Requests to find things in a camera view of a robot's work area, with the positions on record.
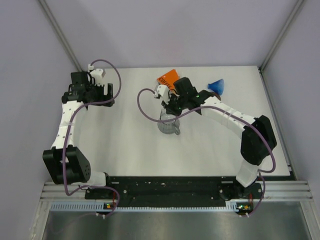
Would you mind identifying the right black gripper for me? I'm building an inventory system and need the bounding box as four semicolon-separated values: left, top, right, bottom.
162;92;188;117

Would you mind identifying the orange coffee filter box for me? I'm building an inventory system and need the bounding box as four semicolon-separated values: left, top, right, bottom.
156;69;180;90

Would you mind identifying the blue glass dripper cone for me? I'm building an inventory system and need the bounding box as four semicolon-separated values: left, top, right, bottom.
207;78;225;96

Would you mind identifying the clear glass coffee server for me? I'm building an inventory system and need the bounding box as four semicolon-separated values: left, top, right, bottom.
157;109;181;136

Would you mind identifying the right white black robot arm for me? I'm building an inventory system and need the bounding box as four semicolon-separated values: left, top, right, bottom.
155;77;277;198

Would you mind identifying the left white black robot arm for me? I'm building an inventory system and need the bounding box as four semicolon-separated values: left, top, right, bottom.
42;68;115;199

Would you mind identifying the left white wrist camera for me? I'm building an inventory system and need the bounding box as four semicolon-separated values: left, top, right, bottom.
87;64;106;86

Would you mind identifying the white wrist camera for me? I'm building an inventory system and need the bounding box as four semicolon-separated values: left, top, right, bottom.
87;64;106;86
153;84;170;104

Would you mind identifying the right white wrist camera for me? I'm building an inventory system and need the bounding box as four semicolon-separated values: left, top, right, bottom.
153;84;170;104

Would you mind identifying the left aluminium frame post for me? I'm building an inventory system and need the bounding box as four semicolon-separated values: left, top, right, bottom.
36;0;82;71

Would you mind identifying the aluminium frame post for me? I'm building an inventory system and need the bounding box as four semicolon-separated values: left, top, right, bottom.
36;0;82;71
259;0;307;74

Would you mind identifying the aluminium front rail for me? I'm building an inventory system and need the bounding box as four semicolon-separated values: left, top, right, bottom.
40;181;313;206

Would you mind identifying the grey slotted cable duct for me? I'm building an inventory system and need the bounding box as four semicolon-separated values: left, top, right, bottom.
50;201;250;214

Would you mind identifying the right aluminium frame post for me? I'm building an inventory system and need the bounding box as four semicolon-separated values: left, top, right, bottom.
259;0;307;74

